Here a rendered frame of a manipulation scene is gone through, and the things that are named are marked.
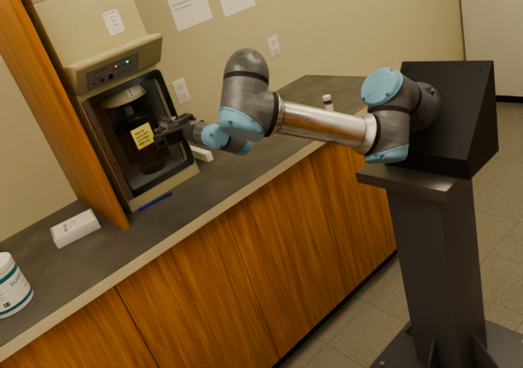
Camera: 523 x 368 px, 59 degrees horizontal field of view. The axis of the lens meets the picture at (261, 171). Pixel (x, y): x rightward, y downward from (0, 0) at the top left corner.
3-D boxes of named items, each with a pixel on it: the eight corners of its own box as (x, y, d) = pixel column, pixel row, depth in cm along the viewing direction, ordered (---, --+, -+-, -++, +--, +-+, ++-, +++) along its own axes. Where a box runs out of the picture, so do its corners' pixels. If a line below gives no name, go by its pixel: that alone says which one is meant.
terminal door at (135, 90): (128, 200, 172) (82, 100, 155) (194, 162, 187) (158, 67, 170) (130, 201, 172) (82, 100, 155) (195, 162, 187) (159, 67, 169)
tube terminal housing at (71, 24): (107, 198, 193) (13, 11, 160) (170, 161, 209) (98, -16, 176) (131, 212, 174) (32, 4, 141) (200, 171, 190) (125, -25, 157)
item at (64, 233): (54, 236, 175) (49, 228, 173) (95, 216, 180) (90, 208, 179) (58, 249, 165) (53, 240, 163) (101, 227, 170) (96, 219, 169)
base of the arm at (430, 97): (448, 88, 137) (433, 77, 130) (429, 136, 138) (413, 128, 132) (405, 80, 148) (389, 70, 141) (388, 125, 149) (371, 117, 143)
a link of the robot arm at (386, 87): (420, 75, 133) (396, 57, 124) (419, 120, 131) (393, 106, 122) (384, 82, 142) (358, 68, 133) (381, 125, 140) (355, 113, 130)
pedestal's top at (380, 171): (498, 152, 148) (497, 140, 147) (447, 203, 132) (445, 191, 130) (409, 139, 172) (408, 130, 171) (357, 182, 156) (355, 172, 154)
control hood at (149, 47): (75, 96, 154) (62, 67, 150) (158, 61, 170) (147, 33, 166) (88, 98, 145) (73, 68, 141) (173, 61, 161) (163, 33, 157)
